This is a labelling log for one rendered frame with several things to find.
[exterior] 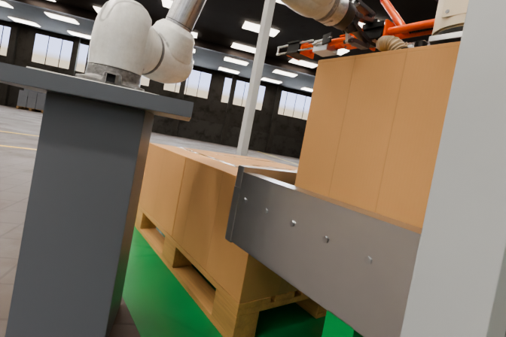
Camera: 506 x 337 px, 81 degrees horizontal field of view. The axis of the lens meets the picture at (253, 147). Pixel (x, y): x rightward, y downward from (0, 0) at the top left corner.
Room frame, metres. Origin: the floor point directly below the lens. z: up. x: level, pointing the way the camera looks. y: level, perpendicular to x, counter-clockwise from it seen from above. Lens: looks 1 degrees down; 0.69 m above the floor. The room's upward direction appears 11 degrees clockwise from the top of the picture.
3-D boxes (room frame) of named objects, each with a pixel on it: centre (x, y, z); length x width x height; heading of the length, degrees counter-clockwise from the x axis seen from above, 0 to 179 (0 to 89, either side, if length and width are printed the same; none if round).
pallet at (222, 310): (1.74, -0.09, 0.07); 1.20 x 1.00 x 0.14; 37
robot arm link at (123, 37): (0.94, 0.46, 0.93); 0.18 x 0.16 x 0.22; 158
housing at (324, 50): (1.11, -0.20, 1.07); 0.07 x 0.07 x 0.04; 37
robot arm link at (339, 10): (0.81, -0.13, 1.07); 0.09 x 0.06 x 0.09; 37
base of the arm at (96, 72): (0.91, 0.46, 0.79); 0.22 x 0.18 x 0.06; 23
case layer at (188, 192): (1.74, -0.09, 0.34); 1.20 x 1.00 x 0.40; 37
